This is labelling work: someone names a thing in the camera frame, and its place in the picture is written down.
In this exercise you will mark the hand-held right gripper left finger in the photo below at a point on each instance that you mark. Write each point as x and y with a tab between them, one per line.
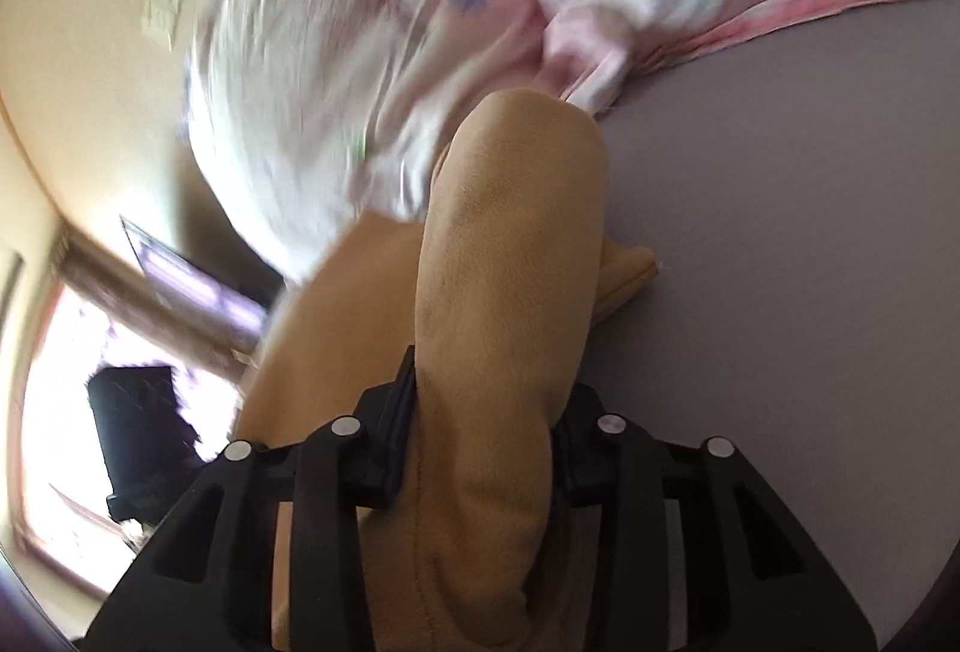
390	449

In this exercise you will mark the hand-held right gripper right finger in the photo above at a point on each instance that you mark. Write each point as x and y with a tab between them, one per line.
577	457

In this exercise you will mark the tan fleece garment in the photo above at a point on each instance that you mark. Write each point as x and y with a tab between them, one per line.
487	292

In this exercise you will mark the black chair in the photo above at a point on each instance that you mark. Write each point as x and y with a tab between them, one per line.
139	442

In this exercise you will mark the bright window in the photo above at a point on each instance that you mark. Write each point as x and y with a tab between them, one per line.
75	427

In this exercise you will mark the white floral printed blanket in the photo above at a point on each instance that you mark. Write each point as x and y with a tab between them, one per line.
360	59

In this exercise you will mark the wall-mounted television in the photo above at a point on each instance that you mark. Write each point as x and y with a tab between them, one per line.
199	273

